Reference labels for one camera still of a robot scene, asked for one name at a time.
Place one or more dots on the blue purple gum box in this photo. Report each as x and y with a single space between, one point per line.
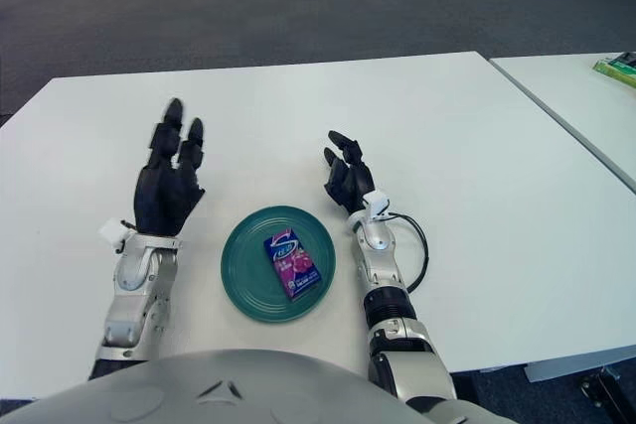
293 265

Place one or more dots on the grey robot torso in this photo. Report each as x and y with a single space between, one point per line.
199 394

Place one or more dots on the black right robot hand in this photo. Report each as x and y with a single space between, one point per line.
353 181

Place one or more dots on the black table foot bracket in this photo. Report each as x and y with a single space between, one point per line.
608 391

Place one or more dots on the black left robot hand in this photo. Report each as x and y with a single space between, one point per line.
161 195

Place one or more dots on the teal green round plate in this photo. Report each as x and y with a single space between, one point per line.
248 270

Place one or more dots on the green cardboard box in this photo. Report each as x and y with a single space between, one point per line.
613 69

